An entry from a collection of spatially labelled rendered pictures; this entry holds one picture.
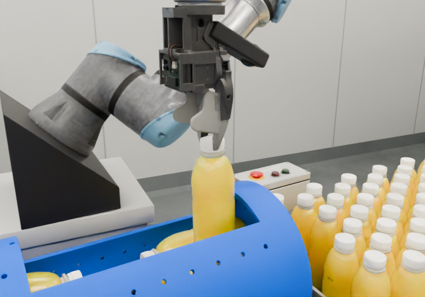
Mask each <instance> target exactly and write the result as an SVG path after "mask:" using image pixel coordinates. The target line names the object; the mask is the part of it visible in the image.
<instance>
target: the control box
mask: <svg viewBox="0 0 425 297"><path fill-rule="evenodd" d="M278 167H279V168H278ZM275 168H276V169H275ZM284 168H286V169H288V170H289V171H290V172H289V173H288V174H284V173H282V172H281V170H282V169H284ZM265 170H266V171H265ZM267 170H268V171H267ZM252 171H260V172H262V173H263V176H261V177H260V178H253V177H252V176H251V175H250V173H251V172H252ZM273 171H278V172H279V174H280V175H279V176H272V175H271V173H272V172H273ZM310 175H311V173H310V172H308V171H306V170H304V169H302V168H300V167H297V166H295V165H293V164H291V163H289V162H284V163H280V164H275V165H272V166H267V167H262V168H259V169H254V170H250V171H245V172H242V173H237V174H234V177H235V182H237V181H253V182H255V183H258V184H260V185H262V186H264V187H265V188H267V189H268V190H269V191H270V192H272V193H279V194H281V195H283V196H284V202H283V203H284V206H285V208H286V209H287V210H292V209H294V208H295V207H296V206H297V197H298V195H299V194H301V193H306V191H307V184H309V182H310Z"/></svg>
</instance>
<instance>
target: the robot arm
mask: <svg viewBox="0 0 425 297"><path fill-rule="evenodd" d="M225 1H226V0H174V2H176V3H178V5H175V7H174V8H162V14H163V49H159V69H158V70H157V71H156V72H155V73H154V74H153V75H152V76H149V75H148V74H146V73H145V72H146V69H147V68H146V65H145V64H144V63H143V62H142V61H141V60H140V59H138V58H137V57H135V56H134V55H132V54H131V53H130V52H128V51H126V50H125V49H123V48H121V47H120V46H118V45H116V44H113V43H111V42H107V41H102V42H99V43H98V44H97V45H96V46H95V47H94V48H93V49H92V50H91V51H90V52H88V53H87V55H86V57H85V59H84V60H83V61H82V62H81V63H80V64H79V66H78V67H77V68H76V70H75V71H74V72H73V73H72V74H71V76H70V77H69V79H67V81H66V82H65V83H64V85H63V86H62V87H61V88H60V89H59V90H58V91H57V92H56V93H55V94H53V95H51V96H50V97H48V98H47V99H45V100H43V101H42V102H41V103H39V104H37V105H36V106H35V107H34V108H33V109H32V110H31V111H30V112H29V113H28V116H29V118H30V119H31V120H32V121H33V122H34V123H35V124H36V125H38V126H39V127H40V128H42V129H43V130H44V131H45V132H46V133H48V134H49V135H51V136H52V137H53V138H55V139H56V140H57V141H59V142H60V143H62V144H63V145H65V146H67V147H68V148H69V149H72V150H73V151H75V152H77V153H79V154H81V155H83V156H86V157H88V156H89V155H90V153H91V152H92V151H93V149H94V147H95V144H96V142H97V139H98V136H99V134H100V131H101V128H102V126H103V124H104V122H105V121H106V120H107V118H108V117H109V116H110V115H111V114H112V115H113V116H114V117H115V118H116V119H118V120H119V121H121V122H122V123H123V124H124V125H126V126H127V127H129V128H130V129H131V130H132V131H134V132H135V133H136V134H137V135H139V136H140V138H141V139H143V140H145V141H147V142H149V143H150V144H151V145H153V146H154V147H157V148H164V147H167V146H168V145H171V144H172V143H173V142H175V141H176V140H178V139H179V138H180V137H181V136H182V135H183V134H184V133H185V132H186V131H187V130H188V129H189V126H191V128H192V129H193V130H194V131H196V132H197V136H198V139H199V143H200V139H201V138H202V137H205V136H208V134H209V133H212V134H213V136H212V144H213V150H214V151H216V150H218V149H219V147H220V145H221V142H222V140H223V137H224V135H225V132H226V129H227V127H228V122H229V119H230V117H231V110H232V105H233V83H232V79H231V68H230V59H229V58H230V57H231V56H233V57H234V58H236V59H238V60H239V61H241V63H242V64H243V65H245V66H247V67H259V68H264V67H265V66H266V63H267V61H268V59H269V54H268V53H267V52H265V51H263V50H262V49H261V48H260V47H259V46H258V45H256V44H253V43H251V42H250V41H248V40H247V39H246V38H247V37H248V36H249V35H250V34H251V33H252V31H253V30H254V29H255V28H256V27H264V26H266V25H267V24H268V23H269V21H270V20H271V22H272V23H278V22H279V21H280V20H281V18H282V17H283V15H284V14H285V11H286V10H287V8H288V6H289V4H290V3H291V1H292V0H230V2H229V3H228V4H227V5H226V7H225V5H222V3H224V2H225ZM213 15H218V16H217V17H215V19H214V20H213ZM162 63H163V64H164V66H163V67H162ZM209 88H213V89H214V90H215V92H212V91H209Z"/></svg>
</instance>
